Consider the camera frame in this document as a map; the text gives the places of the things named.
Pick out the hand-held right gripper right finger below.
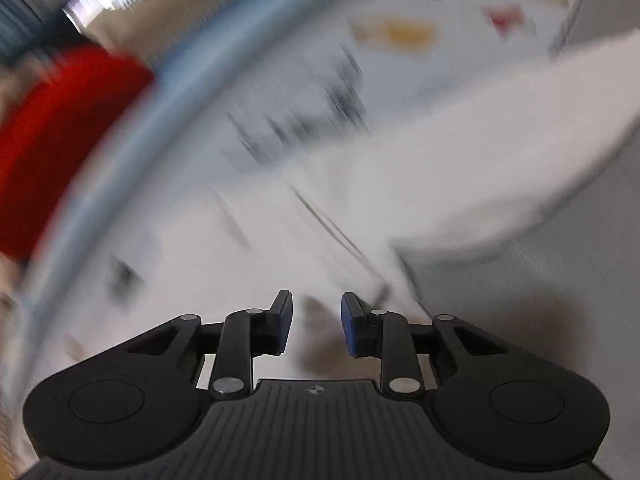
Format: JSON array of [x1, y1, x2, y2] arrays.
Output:
[[340, 291, 506, 401]]

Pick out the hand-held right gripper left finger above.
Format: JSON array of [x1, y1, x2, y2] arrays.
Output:
[[120, 289, 295, 401]]

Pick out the white t-shirt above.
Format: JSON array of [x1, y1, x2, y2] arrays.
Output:
[[290, 30, 640, 303]]

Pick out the grey printed bed sheet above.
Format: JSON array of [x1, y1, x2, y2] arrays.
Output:
[[0, 0, 640, 411]]

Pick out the light blue blanket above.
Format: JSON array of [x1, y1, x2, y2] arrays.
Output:
[[15, 0, 381, 321]]

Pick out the red folded blanket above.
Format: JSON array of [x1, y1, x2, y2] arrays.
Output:
[[0, 44, 157, 262]]

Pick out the blue curtain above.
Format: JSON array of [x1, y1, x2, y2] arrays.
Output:
[[0, 0, 51, 61]]

